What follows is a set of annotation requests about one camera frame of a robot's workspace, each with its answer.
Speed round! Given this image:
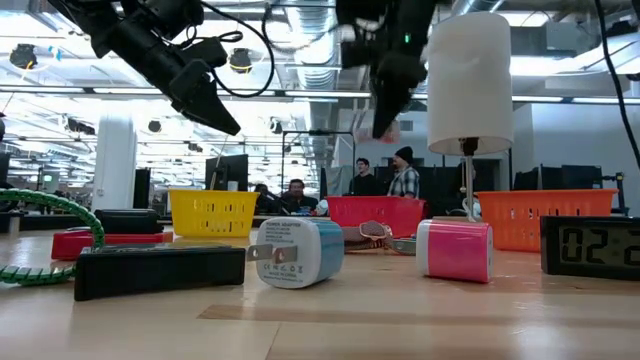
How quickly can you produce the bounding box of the black digital clock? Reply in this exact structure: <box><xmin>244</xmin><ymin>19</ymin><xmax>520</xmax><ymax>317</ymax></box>
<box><xmin>539</xmin><ymin>215</ymin><xmax>640</xmax><ymax>281</ymax></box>

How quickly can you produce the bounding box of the black rectangular office item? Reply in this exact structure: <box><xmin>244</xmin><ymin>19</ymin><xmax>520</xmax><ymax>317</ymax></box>
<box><xmin>93</xmin><ymin>208</ymin><xmax>162</xmax><ymax>235</ymax></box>

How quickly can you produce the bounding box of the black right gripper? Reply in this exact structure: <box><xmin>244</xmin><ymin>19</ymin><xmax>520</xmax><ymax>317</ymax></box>
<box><xmin>335</xmin><ymin>0</ymin><xmax>436</xmax><ymax>139</ymax></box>

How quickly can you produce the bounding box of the row of black monitors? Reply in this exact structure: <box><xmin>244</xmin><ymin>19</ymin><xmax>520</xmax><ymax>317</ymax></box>
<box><xmin>513</xmin><ymin>164</ymin><xmax>627</xmax><ymax>192</ymax></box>

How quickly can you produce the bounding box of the orange plastic basket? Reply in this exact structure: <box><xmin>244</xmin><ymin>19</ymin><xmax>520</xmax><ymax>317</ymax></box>
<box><xmin>474</xmin><ymin>188</ymin><xmax>619</xmax><ymax>254</ymax></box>

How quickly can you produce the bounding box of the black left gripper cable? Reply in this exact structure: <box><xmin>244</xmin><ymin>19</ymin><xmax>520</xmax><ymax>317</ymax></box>
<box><xmin>187</xmin><ymin>0</ymin><xmax>277</xmax><ymax>99</ymax></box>

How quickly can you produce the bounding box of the white shade wooden base lamp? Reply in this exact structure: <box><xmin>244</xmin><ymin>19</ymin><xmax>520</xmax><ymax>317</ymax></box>
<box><xmin>427</xmin><ymin>12</ymin><xmax>515</xmax><ymax>224</ymax></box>

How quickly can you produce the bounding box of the pink white power adapter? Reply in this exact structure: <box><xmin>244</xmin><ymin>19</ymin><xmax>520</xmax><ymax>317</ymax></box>
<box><xmin>415</xmin><ymin>218</ymin><xmax>494</xmax><ymax>284</ymax></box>

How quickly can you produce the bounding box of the clear lamp power cable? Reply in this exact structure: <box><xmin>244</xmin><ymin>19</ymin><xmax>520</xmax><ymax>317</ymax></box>
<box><xmin>461</xmin><ymin>196</ymin><xmax>482</xmax><ymax>219</ymax></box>

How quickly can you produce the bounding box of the long black stapler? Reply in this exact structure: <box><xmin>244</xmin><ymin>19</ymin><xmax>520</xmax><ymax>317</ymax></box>
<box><xmin>73</xmin><ymin>244</ymin><xmax>247</xmax><ymax>302</ymax></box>

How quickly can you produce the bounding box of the person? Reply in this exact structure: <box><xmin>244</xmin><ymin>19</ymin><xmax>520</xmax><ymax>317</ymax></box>
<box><xmin>386</xmin><ymin>146</ymin><xmax>421</xmax><ymax>199</ymax></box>
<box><xmin>278</xmin><ymin>178</ymin><xmax>320</xmax><ymax>216</ymax></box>
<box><xmin>253</xmin><ymin>183</ymin><xmax>275</xmax><ymax>215</ymax></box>
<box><xmin>348</xmin><ymin>157</ymin><xmax>382</xmax><ymax>197</ymax></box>

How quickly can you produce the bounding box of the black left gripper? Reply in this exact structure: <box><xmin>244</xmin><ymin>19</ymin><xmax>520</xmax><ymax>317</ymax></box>
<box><xmin>107</xmin><ymin>19</ymin><xmax>242</xmax><ymax>137</ymax></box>

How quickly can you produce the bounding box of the blue white power adapter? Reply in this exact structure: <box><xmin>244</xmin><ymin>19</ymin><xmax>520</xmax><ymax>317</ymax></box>
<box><xmin>246</xmin><ymin>216</ymin><xmax>345</xmax><ymax>290</ymax></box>

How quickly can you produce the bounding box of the black hanging cable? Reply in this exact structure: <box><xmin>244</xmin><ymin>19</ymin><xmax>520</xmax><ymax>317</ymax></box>
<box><xmin>593</xmin><ymin>0</ymin><xmax>640</xmax><ymax>171</ymax></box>

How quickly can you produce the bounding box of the yellow plastic basket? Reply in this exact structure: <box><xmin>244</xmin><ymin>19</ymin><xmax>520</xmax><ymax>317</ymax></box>
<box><xmin>168</xmin><ymin>188</ymin><xmax>260</xmax><ymax>238</ymax></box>

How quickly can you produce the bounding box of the red plastic basket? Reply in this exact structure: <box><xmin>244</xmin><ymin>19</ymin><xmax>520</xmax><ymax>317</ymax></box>
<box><xmin>325</xmin><ymin>195</ymin><xmax>427</xmax><ymax>240</ymax></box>

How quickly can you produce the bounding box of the red stapler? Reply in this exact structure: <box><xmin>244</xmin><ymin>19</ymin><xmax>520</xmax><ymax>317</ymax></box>
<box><xmin>50</xmin><ymin>228</ymin><xmax>175</xmax><ymax>262</ymax></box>

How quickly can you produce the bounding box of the black computer monitor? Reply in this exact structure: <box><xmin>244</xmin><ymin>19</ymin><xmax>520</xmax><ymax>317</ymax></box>
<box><xmin>204</xmin><ymin>153</ymin><xmax>250</xmax><ymax>192</ymax></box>

